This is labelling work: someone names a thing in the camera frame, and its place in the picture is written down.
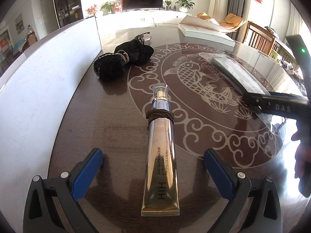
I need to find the red flower pot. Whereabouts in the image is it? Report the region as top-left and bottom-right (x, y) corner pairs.
(86, 4), (98, 17)

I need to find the person's right hand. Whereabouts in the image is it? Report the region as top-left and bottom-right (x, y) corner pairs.
(292, 121), (310, 198)

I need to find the white storage box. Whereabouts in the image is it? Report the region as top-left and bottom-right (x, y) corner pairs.
(1, 17), (101, 232)

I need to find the gold cream tube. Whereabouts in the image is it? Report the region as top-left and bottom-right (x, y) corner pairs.
(141, 83), (180, 217)

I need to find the clear plastic packet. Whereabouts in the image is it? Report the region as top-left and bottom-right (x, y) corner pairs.
(199, 52), (270, 95)

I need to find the orange lounge chair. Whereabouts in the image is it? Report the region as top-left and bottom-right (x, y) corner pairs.
(195, 12), (246, 33)

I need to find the black sock with rubber band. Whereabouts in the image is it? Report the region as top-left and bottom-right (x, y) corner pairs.
(93, 32), (154, 82)

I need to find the wooden chair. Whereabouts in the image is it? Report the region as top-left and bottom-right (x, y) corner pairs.
(243, 21), (295, 62)

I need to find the green potted plant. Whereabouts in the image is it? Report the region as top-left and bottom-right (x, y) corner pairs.
(175, 0), (195, 13)

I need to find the white book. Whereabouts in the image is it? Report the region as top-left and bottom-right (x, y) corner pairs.
(178, 15), (236, 47)

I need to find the dark display cabinet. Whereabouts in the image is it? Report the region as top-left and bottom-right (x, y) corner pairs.
(53, 0), (83, 28)

